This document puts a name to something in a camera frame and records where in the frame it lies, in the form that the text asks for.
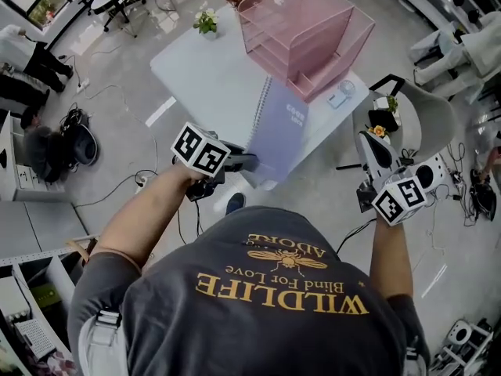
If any green box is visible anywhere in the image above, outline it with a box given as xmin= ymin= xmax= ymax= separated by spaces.
xmin=30 ymin=284 xmax=63 ymax=307

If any small green potted plant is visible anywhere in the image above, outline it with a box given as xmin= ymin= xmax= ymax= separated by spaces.
xmin=193 ymin=8 xmax=219 ymax=41

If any person's blue shoe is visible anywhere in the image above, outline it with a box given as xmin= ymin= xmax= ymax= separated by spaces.
xmin=225 ymin=193 xmax=247 ymax=215

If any black bag with cables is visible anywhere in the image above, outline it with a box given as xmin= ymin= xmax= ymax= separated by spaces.
xmin=469 ymin=168 xmax=498 ymax=222

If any small black box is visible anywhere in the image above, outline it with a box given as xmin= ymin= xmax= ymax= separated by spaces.
xmin=367 ymin=110 xmax=400 ymax=131

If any person's left forearm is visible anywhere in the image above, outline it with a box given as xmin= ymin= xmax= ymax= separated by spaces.
xmin=90 ymin=161 xmax=207 ymax=273

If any white shelving unit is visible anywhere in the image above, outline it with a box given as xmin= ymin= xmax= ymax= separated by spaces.
xmin=0 ymin=244 xmax=93 ymax=367

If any white rectangular table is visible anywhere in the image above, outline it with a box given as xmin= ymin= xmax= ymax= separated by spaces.
xmin=150 ymin=4 xmax=371 ymax=191

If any green plant in white pot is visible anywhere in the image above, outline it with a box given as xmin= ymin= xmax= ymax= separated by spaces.
xmin=373 ymin=94 xmax=400 ymax=113

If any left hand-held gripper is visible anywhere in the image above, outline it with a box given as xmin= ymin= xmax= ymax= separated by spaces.
xmin=171 ymin=121 xmax=260 ymax=202

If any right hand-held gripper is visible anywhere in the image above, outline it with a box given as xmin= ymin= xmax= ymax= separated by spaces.
xmin=355 ymin=130 xmax=427 ymax=226

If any small white round-hole device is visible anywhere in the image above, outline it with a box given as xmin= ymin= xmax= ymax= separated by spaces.
xmin=448 ymin=319 xmax=473 ymax=346

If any black round device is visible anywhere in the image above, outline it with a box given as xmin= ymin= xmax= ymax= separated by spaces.
xmin=60 ymin=110 xmax=99 ymax=168

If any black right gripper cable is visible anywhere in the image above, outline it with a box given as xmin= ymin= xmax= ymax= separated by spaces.
xmin=336 ymin=217 xmax=379 ymax=254

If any white device with round opening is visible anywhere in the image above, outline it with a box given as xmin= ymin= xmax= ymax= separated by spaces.
xmin=414 ymin=153 xmax=449 ymax=191

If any brown wooden chair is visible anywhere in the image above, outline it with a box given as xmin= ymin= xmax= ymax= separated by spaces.
xmin=65 ymin=235 xmax=99 ymax=268

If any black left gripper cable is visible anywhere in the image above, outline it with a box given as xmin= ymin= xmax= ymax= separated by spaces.
xmin=193 ymin=200 xmax=205 ymax=246

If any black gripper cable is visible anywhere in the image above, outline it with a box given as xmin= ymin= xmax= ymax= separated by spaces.
xmin=193 ymin=200 xmax=205 ymax=246
xmin=336 ymin=217 xmax=379 ymax=254

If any black floor cable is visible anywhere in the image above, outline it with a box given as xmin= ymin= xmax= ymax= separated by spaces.
xmin=74 ymin=169 xmax=157 ymax=209

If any person's right forearm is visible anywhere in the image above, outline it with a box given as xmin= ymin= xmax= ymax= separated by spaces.
xmin=369 ymin=213 xmax=414 ymax=301

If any small white handheld fan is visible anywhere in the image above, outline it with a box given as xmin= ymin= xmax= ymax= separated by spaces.
xmin=326 ymin=79 xmax=355 ymax=109

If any person's dark grey printed t-shirt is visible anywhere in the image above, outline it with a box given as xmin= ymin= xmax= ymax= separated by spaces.
xmin=67 ymin=205 xmax=431 ymax=376

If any grey chair with black frame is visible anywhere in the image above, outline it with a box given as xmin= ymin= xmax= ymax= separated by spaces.
xmin=335 ymin=74 xmax=457 ymax=172

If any white low cabinet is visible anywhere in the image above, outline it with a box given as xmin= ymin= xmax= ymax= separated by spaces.
xmin=0 ymin=110 xmax=66 ymax=203

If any purple spiral notebook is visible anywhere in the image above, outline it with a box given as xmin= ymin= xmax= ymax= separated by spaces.
xmin=245 ymin=75 xmax=310 ymax=190

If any white shoulder strap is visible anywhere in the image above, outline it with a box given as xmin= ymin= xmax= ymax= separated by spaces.
xmin=77 ymin=307 xmax=124 ymax=376
xmin=405 ymin=346 xmax=430 ymax=376

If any white perforated box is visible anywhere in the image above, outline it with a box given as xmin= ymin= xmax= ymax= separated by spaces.
xmin=15 ymin=318 xmax=58 ymax=360

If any pink mesh desk organizer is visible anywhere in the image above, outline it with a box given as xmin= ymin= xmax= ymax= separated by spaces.
xmin=237 ymin=0 xmax=376 ymax=103

